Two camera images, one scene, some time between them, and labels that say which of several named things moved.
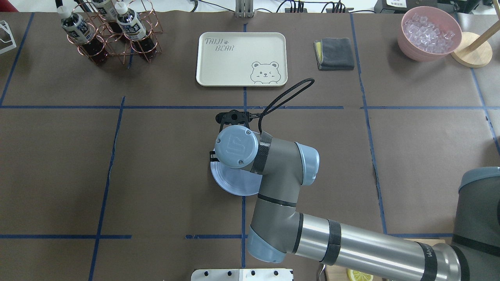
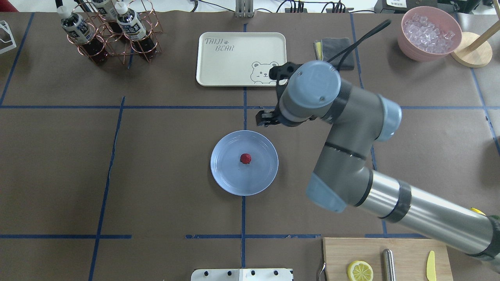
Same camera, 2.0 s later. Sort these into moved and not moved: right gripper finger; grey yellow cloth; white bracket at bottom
Moved: right gripper finger
Not moved: grey yellow cloth; white bracket at bottom
